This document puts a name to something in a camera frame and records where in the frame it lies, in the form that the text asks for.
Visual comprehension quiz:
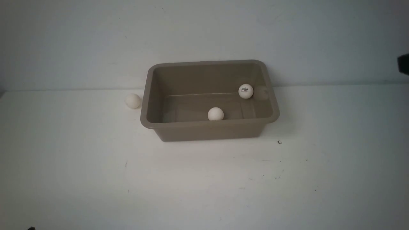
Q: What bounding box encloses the tan plastic storage bin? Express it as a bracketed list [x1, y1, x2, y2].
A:
[140, 60, 280, 142]

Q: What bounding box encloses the white ping-pong ball with smudge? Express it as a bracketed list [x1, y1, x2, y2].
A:
[207, 107, 224, 121]

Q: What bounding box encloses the plain white ping-pong ball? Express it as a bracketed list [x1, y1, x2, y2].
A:
[125, 93, 142, 109]

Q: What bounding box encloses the white ping-pong ball with logo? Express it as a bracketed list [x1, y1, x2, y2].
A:
[238, 84, 254, 99]

